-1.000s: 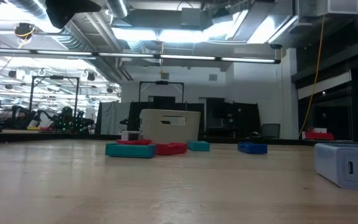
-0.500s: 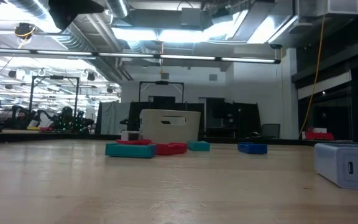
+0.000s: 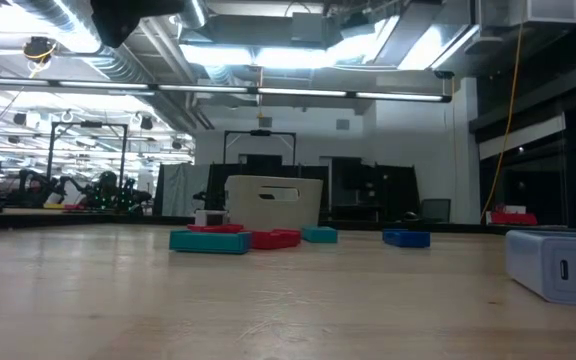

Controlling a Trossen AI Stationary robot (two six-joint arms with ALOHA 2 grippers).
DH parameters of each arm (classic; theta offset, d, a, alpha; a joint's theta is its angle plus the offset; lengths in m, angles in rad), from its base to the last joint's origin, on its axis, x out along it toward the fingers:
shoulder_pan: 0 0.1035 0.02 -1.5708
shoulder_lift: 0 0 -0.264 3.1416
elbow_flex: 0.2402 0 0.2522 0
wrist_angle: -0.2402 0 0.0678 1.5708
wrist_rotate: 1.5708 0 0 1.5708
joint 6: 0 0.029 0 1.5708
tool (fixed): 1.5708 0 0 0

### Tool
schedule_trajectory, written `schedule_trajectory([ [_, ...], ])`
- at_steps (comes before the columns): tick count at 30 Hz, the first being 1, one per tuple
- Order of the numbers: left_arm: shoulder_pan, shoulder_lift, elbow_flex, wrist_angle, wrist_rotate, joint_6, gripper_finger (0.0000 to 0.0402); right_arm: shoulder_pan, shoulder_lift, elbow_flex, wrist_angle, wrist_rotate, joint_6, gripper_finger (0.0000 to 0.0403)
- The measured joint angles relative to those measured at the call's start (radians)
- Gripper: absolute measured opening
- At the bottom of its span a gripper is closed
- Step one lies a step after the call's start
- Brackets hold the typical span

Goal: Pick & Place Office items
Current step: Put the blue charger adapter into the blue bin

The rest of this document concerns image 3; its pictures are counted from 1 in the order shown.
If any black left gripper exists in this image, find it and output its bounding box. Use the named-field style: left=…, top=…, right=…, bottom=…
left=90, top=0, right=187, bottom=49

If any small white box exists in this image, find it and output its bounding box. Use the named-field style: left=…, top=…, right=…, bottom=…
left=194, top=209, right=229, bottom=227

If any white plastic bin with handle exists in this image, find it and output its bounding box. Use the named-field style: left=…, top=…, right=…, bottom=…
left=224, top=174, right=325, bottom=232

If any teal tray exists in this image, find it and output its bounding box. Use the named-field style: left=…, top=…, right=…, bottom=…
left=168, top=229, right=254, bottom=256

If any red block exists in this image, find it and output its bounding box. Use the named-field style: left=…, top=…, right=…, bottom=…
left=245, top=228, right=303, bottom=251

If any small teal block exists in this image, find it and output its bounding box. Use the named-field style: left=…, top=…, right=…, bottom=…
left=301, top=225, right=340, bottom=245

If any blue block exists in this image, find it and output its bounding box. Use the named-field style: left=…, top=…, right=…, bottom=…
left=381, top=228, right=432, bottom=250

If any light blue charger with ports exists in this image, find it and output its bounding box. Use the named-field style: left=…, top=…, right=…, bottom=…
left=504, top=229, right=576, bottom=308

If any grey office chair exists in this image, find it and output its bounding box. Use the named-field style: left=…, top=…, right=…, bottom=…
left=420, top=197, right=452, bottom=223

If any long ceiling light bar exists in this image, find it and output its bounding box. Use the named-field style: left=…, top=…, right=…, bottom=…
left=0, top=76, right=453, bottom=104

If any background robot with green lights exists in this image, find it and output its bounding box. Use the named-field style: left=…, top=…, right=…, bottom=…
left=80, top=170, right=153, bottom=215

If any grey curtain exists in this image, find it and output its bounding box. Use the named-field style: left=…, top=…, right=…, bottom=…
left=153, top=162, right=212, bottom=218

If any neighbouring work table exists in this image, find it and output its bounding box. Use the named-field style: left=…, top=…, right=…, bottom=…
left=0, top=206, right=195, bottom=232

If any black cabinet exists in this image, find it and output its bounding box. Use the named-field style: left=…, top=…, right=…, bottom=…
left=329, top=156, right=422, bottom=222

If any red box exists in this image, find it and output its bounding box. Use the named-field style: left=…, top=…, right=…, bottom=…
left=484, top=204, right=539, bottom=227

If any yellow black cable reel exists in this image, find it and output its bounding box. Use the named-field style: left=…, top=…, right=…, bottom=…
left=22, top=35, right=60, bottom=65

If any black rig frame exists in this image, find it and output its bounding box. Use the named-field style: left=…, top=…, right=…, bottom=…
left=46, top=120, right=130, bottom=182
left=222, top=129, right=298, bottom=166

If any yellow hanging cable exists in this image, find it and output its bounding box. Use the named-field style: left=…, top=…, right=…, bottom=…
left=479, top=22, right=525, bottom=224

